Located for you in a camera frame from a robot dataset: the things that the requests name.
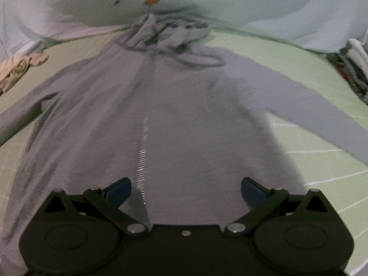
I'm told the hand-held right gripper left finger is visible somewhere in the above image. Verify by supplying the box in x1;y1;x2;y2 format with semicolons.
43;177;151;238

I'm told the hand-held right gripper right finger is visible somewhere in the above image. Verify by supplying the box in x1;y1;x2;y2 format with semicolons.
223;177;342;237

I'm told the grey hoodie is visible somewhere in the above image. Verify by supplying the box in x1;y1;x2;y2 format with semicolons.
0;13;368;276

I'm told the stack of folded clothes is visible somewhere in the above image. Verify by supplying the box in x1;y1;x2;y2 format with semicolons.
328;38;368;104

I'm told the beige garment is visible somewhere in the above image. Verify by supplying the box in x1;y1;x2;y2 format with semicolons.
0;52;49;94

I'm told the light blue carrot print quilt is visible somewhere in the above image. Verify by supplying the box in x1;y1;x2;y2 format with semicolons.
0;0;368;61

